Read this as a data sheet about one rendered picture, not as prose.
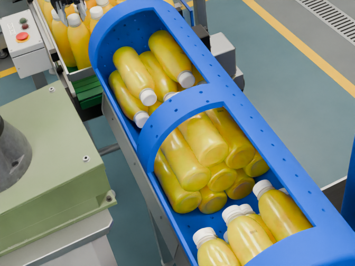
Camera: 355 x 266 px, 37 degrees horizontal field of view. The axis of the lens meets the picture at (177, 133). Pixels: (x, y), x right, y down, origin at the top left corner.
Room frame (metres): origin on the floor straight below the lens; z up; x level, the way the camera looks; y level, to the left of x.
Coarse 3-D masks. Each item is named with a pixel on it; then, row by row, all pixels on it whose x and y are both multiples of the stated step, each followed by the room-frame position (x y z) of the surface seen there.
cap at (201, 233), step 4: (204, 228) 0.56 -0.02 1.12; (208, 228) 0.57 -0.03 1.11; (196, 232) 0.56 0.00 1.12; (200, 232) 0.56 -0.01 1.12; (204, 232) 0.55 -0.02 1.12; (208, 232) 0.55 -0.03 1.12; (196, 236) 0.55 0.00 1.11; (200, 236) 0.55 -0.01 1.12; (204, 236) 0.55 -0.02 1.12; (196, 240) 0.55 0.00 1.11; (196, 244) 0.54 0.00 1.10
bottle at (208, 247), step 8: (200, 240) 0.54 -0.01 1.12; (208, 240) 0.53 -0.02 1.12; (216, 240) 0.53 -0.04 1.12; (200, 248) 0.52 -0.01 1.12; (208, 248) 0.51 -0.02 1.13; (216, 248) 0.51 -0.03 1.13; (224, 248) 0.51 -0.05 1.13; (200, 256) 0.50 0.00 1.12; (208, 256) 0.49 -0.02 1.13; (216, 256) 0.49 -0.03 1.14; (224, 256) 0.49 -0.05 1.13; (232, 256) 0.49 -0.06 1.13; (200, 264) 0.49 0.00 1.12; (208, 264) 0.48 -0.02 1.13; (216, 264) 0.48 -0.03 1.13; (224, 264) 0.47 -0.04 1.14; (232, 264) 0.47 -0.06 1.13
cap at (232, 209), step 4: (228, 208) 0.59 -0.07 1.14; (232, 208) 0.58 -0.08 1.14; (236, 208) 0.58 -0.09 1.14; (240, 208) 0.59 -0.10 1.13; (224, 212) 0.58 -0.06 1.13; (228, 212) 0.58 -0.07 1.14; (232, 212) 0.58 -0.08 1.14; (236, 212) 0.58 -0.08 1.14; (224, 216) 0.58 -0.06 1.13; (228, 216) 0.57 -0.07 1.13; (224, 220) 0.58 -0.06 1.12
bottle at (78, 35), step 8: (80, 24) 1.40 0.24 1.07; (72, 32) 1.38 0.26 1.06; (80, 32) 1.38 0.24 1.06; (88, 32) 1.39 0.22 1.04; (72, 40) 1.37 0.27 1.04; (80, 40) 1.37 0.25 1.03; (88, 40) 1.38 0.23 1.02; (72, 48) 1.38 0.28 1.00; (80, 48) 1.37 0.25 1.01; (80, 56) 1.37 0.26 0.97; (88, 56) 1.37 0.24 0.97; (80, 64) 1.37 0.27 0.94; (88, 64) 1.37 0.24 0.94
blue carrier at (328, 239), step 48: (144, 0) 1.21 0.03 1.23; (96, 48) 1.13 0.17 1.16; (144, 48) 1.22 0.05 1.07; (192, 48) 0.99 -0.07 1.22; (192, 96) 0.81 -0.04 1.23; (240, 96) 0.83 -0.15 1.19; (144, 144) 0.77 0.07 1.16; (288, 192) 0.54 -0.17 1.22; (192, 240) 0.61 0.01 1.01; (288, 240) 0.44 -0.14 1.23; (336, 240) 0.43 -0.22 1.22
